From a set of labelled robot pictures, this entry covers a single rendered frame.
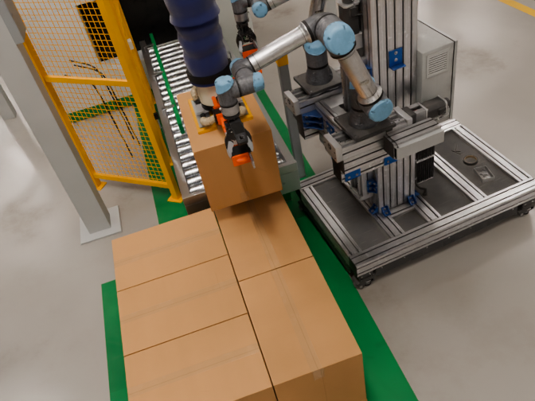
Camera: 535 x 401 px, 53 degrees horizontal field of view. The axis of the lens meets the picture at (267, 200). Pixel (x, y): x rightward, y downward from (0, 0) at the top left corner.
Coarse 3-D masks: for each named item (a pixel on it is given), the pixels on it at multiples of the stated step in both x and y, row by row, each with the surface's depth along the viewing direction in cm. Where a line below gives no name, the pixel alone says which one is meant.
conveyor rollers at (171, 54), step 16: (160, 48) 480; (176, 48) 475; (176, 64) 455; (160, 80) 434; (176, 80) 435; (176, 96) 414; (176, 128) 380; (176, 144) 368; (192, 160) 347; (192, 176) 341; (192, 192) 326
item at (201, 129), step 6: (192, 102) 293; (198, 102) 287; (192, 108) 289; (192, 114) 286; (204, 114) 278; (210, 114) 282; (198, 120) 279; (198, 126) 276; (204, 126) 274; (210, 126) 274; (216, 126) 273; (198, 132) 272; (204, 132) 273
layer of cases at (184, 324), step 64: (128, 256) 294; (192, 256) 286; (256, 256) 278; (128, 320) 262; (192, 320) 255; (256, 320) 249; (320, 320) 243; (128, 384) 235; (192, 384) 230; (256, 384) 225; (320, 384) 234
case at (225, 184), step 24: (192, 120) 284; (264, 120) 273; (192, 144) 268; (216, 144) 264; (264, 144) 271; (216, 168) 272; (240, 168) 276; (264, 168) 280; (216, 192) 281; (240, 192) 286; (264, 192) 290
